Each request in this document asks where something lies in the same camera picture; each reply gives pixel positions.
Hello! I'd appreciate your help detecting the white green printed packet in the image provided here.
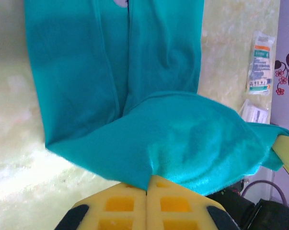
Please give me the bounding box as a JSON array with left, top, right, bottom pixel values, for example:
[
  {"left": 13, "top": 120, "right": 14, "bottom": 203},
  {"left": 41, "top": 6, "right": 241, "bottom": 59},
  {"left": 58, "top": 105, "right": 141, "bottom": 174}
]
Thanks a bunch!
[{"left": 246, "top": 30, "right": 277, "bottom": 96}]

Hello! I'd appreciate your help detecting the clear white small packet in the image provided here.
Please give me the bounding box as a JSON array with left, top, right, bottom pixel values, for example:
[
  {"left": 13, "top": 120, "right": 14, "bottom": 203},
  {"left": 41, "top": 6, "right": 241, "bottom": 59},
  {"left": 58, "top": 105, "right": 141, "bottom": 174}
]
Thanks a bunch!
[{"left": 238, "top": 99, "right": 271, "bottom": 125}]

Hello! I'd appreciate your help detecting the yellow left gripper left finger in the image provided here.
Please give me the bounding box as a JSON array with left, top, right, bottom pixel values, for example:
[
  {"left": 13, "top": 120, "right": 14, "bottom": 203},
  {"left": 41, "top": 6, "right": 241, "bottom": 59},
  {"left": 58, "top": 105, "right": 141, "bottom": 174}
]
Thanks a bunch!
[{"left": 54, "top": 182, "right": 147, "bottom": 230}]

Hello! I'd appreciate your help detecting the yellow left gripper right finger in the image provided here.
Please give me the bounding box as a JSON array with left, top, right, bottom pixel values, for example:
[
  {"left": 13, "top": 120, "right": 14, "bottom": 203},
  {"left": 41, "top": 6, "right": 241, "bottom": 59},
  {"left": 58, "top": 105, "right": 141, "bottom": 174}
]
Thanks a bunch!
[{"left": 146, "top": 174, "right": 241, "bottom": 230}]

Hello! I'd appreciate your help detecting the teal t-shirt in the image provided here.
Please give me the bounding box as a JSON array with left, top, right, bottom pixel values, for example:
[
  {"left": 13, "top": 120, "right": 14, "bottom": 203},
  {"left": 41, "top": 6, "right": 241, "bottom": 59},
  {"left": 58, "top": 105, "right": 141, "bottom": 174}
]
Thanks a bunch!
[{"left": 23, "top": 0, "right": 289, "bottom": 196}]

